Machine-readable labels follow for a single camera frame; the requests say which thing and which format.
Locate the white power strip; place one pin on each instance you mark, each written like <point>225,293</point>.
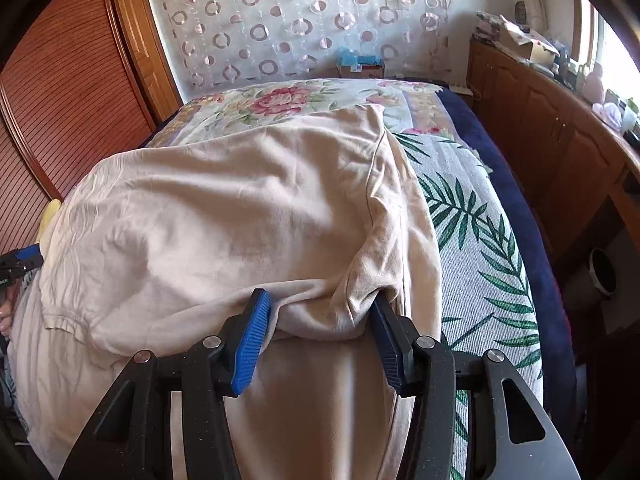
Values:
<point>461,89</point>

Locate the cardboard box with blue items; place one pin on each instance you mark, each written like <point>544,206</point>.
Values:
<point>360,62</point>

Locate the yellow garment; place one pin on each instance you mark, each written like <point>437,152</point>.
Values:
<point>50,222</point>

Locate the flat black box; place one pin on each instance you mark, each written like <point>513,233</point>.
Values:
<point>422,80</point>

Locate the circle-print sheer curtain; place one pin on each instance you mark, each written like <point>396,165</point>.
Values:
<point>300,20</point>

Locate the small black box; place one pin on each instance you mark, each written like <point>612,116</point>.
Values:
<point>633,139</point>

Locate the pink bottle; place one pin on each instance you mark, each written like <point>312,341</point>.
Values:
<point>595,85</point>

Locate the floral blanket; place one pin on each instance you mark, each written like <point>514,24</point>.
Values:
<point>280,100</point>

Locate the person's left hand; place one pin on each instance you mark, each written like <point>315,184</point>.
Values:
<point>4,317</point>

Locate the wooden slatted wardrobe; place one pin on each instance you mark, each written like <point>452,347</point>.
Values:
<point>65,85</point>

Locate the white bottle with green cap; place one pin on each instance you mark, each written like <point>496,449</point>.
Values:
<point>629,117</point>

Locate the window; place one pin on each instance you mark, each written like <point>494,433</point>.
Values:
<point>615,45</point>

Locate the open cardboard box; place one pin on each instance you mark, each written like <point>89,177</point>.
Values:
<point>530,42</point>

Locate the trash bin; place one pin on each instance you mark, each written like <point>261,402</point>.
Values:
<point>602,272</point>

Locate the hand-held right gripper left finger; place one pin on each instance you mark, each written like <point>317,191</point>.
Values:
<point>252,345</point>

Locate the stack of patterned boxes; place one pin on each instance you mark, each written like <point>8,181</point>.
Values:
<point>487,27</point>

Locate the long wooden cabinet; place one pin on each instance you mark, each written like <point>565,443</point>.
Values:
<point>550,130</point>

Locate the oval wall ornament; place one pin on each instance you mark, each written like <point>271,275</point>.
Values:
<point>521,11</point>

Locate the beige printed t-shirt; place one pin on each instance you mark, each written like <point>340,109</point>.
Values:
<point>225,210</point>

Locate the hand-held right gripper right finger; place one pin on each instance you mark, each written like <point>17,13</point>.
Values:
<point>387,345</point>

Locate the lavender plastic item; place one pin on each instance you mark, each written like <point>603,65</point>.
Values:
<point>607,115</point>

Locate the leaf-print bed sheet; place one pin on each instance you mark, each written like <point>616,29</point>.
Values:
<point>480,260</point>

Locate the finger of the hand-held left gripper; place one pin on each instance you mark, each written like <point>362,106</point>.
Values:
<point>29,255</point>

